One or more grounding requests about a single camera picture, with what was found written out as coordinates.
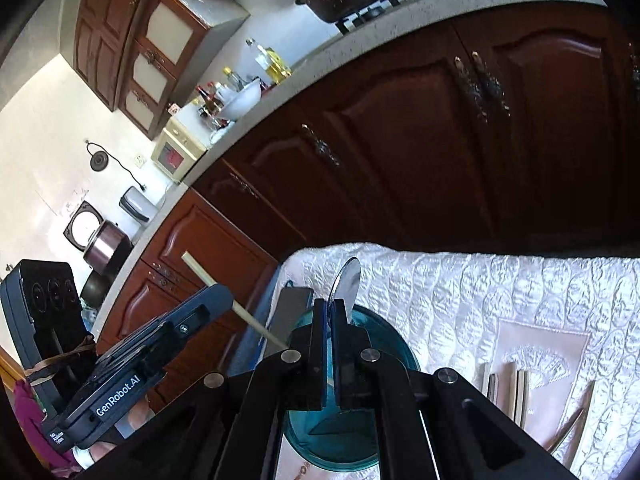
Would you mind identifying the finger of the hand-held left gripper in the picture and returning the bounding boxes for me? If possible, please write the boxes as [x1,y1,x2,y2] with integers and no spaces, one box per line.
[94,284,234,377]

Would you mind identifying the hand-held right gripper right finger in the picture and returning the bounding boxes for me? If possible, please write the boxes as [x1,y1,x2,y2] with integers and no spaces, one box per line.
[332,299,579,480]

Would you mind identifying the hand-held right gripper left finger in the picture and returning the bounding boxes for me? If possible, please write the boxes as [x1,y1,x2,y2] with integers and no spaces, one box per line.
[75,298,334,480]

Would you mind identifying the metal spoon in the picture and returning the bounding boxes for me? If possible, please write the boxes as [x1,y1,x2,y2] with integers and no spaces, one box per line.
[327,257,363,322]

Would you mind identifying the blue glass cup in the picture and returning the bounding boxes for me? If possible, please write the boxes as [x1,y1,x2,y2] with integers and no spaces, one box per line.
[281,304,422,473]

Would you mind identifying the person's left forearm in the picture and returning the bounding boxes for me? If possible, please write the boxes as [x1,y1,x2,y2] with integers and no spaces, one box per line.
[12,377,77,476]

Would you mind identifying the person's left hand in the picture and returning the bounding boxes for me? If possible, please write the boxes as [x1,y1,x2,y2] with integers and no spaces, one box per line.
[72,393,153,468]

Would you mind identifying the black pot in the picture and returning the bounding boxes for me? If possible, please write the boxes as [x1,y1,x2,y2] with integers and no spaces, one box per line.
[80,269,115,312]

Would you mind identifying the rice cooker with open lid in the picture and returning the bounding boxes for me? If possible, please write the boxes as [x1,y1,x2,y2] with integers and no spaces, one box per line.
[63,200,134,277]

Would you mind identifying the grey small appliance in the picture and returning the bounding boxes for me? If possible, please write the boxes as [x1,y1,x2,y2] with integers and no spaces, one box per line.
[119,186,157,224]

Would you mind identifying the white quilted cloth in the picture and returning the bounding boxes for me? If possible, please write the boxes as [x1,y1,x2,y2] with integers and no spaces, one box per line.
[235,241,640,480]

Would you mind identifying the cream microwave oven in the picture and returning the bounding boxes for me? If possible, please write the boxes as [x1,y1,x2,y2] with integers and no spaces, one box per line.
[150,116,209,184]

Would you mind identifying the white rag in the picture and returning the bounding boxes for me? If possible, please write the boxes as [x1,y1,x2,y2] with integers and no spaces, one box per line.
[207,122,236,147]

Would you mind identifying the dark sauce bottle red label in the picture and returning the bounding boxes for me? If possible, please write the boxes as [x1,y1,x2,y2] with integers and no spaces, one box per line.
[196,84,222,120]

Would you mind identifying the white bowl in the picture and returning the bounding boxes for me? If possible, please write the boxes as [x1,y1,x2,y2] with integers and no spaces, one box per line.
[219,79,264,122]

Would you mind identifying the yellow cap bottle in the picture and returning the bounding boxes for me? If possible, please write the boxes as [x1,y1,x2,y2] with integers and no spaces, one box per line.
[222,66,246,92]

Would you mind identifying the brown wooden base cabinets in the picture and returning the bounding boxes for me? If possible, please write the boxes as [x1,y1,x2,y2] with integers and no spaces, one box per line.
[92,7,640,411]

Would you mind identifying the brown wooden chopstick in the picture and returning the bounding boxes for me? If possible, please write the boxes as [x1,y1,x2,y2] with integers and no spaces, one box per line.
[545,406,587,453]

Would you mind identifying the yellow oil bottle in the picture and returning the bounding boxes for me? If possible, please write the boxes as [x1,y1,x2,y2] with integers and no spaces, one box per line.
[244,37,293,87]

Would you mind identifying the ornate metal cabinet handle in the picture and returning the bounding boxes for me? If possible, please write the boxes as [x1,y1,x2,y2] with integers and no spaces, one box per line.
[301,124,342,167]
[452,55,482,107]
[227,172,262,199]
[471,51,512,117]

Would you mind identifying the black round disc with cable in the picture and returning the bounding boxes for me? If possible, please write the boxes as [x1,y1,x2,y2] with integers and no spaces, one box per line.
[84,139,147,192]

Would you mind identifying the frosted panel wall cabinet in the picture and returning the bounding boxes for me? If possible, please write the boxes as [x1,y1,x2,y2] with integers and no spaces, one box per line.
[117,0,251,142]

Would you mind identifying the brown wooden wall cabinet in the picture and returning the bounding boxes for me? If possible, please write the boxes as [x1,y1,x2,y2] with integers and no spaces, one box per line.
[72,0,157,113]

